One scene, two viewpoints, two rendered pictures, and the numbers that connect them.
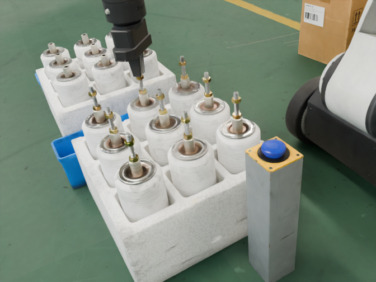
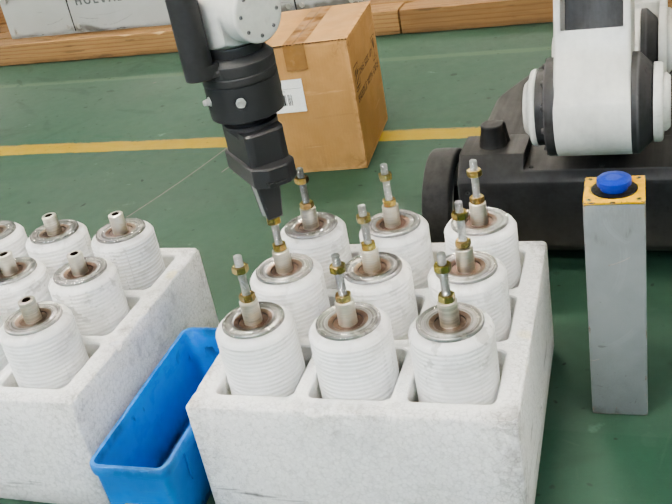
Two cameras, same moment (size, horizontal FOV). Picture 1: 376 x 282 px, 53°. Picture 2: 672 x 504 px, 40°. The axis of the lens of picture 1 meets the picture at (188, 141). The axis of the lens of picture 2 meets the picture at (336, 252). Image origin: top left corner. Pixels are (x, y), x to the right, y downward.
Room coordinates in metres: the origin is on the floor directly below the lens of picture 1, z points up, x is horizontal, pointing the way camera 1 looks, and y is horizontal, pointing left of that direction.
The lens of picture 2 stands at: (0.06, 0.78, 0.81)
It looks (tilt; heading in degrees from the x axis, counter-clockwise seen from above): 28 degrees down; 315
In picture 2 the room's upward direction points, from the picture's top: 11 degrees counter-clockwise
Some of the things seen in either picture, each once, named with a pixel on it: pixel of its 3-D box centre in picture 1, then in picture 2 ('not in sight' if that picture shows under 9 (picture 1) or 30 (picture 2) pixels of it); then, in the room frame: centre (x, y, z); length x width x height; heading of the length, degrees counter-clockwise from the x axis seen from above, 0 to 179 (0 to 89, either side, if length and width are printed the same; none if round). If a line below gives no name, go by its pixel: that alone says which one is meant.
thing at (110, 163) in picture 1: (125, 174); (360, 385); (0.68, 0.15, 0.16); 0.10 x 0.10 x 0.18
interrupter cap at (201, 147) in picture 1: (189, 149); (466, 267); (0.62, 0.00, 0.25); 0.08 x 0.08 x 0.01
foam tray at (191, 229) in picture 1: (174, 176); (390, 372); (0.73, 0.05, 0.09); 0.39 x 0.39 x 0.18; 24
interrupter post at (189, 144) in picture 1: (189, 144); (464, 258); (0.62, 0.00, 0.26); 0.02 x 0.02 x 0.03
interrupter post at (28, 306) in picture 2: (67, 71); (30, 310); (1.07, 0.33, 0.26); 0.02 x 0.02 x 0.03
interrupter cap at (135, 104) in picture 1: (145, 103); (284, 269); (0.84, 0.09, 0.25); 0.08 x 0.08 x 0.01
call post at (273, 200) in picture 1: (272, 217); (617, 301); (0.49, -0.14, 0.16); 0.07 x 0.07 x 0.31; 24
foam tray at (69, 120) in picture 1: (107, 94); (46, 362); (1.22, 0.26, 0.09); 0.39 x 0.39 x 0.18; 23
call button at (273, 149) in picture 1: (273, 150); (614, 184); (0.49, -0.14, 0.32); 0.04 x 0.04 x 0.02
